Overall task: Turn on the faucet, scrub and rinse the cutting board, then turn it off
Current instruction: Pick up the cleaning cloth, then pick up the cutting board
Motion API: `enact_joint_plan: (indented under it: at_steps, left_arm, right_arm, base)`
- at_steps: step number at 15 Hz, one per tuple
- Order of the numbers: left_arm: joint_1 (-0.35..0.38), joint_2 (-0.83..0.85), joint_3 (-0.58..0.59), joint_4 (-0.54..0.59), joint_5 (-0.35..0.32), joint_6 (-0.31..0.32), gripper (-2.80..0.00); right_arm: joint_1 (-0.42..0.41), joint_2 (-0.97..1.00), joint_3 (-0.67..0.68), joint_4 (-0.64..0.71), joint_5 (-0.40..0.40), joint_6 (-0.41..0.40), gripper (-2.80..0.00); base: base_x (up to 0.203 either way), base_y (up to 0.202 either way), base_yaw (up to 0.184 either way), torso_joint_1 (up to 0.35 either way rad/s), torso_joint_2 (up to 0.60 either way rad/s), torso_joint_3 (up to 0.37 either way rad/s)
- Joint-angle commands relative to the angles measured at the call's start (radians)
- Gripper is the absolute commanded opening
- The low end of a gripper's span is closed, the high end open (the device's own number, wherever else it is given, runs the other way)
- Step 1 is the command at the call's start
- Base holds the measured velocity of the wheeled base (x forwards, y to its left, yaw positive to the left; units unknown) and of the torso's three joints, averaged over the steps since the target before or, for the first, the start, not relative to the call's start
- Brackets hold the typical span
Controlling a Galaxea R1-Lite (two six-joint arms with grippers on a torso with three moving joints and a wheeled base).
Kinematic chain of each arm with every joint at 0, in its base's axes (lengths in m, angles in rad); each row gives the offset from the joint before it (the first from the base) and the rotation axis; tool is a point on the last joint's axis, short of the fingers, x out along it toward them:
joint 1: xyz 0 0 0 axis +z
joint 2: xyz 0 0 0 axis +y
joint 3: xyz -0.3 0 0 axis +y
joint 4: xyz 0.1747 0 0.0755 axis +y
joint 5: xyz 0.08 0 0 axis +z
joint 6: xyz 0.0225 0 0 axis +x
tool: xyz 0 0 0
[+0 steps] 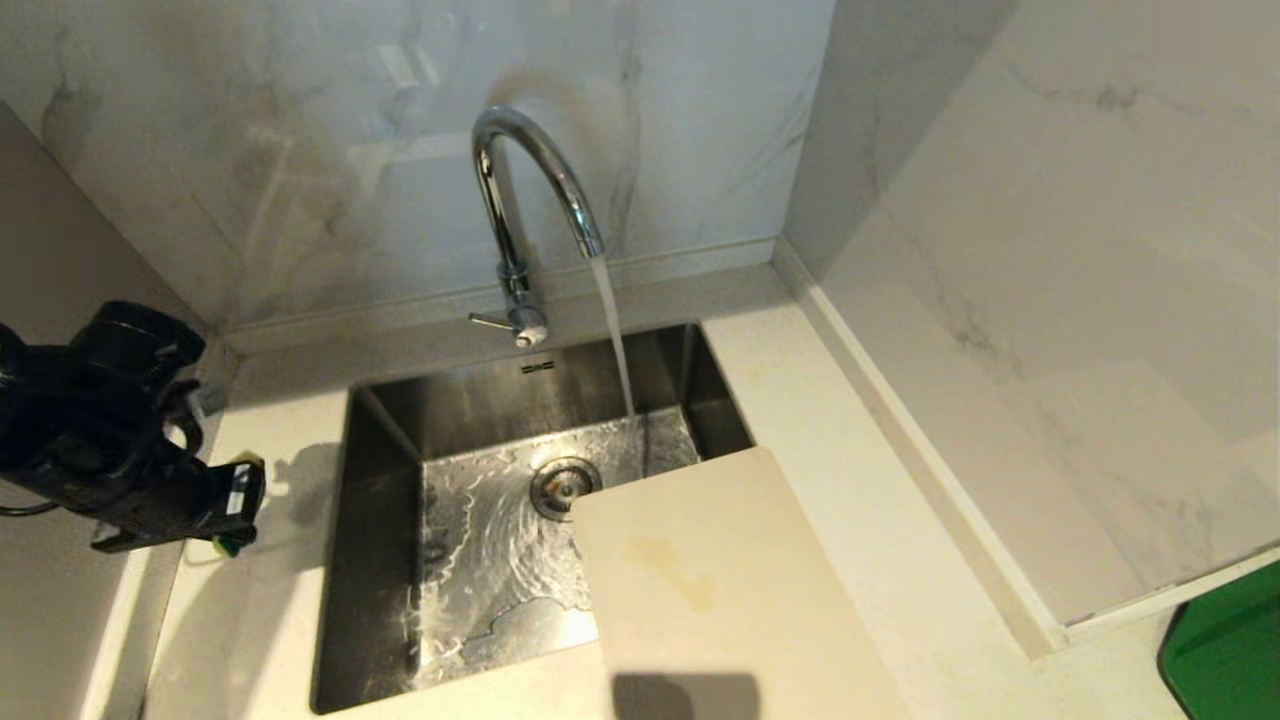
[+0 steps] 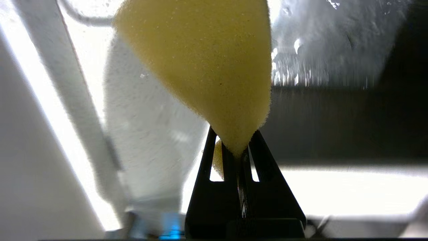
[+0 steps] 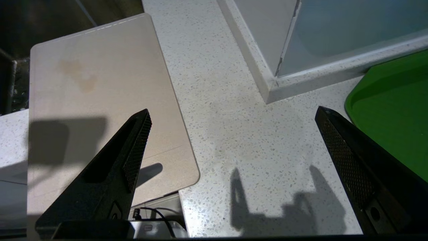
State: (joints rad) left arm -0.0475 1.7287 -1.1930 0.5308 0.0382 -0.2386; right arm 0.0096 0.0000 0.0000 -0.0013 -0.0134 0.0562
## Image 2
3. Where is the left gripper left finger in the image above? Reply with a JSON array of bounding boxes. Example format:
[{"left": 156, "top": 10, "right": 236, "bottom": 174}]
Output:
[{"left": 185, "top": 126, "right": 242, "bottom": 239}]

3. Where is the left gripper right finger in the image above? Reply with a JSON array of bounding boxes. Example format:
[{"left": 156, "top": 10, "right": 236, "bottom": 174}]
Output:
[{"left": 243, "top": 130, "right": 307, "bottom": 239}]

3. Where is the yellow sponge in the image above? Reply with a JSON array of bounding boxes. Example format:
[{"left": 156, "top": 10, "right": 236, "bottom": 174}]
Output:
[{"left": 113, "top": 0, "right": 273, "bottom": 180}]

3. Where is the stainless steel sink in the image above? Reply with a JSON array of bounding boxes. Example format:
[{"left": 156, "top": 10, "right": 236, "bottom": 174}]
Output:
[{"left": 267, "top": 0, "right": 428, "bottom": 168}]

